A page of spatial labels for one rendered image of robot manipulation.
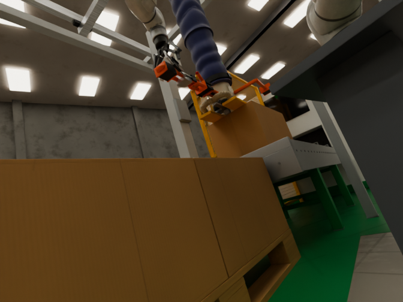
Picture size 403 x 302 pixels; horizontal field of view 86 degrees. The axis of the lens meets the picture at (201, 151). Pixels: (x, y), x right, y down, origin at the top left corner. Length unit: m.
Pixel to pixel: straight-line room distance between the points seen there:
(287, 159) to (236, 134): 0.41
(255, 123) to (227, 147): 0.27
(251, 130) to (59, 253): 1.25
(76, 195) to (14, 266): 0.14
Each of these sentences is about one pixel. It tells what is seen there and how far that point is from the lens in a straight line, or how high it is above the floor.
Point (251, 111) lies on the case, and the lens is 1.51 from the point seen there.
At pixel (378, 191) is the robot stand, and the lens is 0.95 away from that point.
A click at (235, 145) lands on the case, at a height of 0.71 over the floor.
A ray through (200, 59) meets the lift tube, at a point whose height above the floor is 1.37.
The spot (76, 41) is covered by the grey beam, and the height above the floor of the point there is 3.10.
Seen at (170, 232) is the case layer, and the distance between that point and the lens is 0.62.
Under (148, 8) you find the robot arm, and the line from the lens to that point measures 1.30.
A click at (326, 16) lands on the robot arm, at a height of 0.89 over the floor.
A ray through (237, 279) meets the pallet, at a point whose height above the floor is 0.13.
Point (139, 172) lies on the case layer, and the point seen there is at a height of 0.50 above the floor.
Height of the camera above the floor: 0.36
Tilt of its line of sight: 15 degrees up
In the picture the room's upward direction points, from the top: 17 degrees counter-clockwise
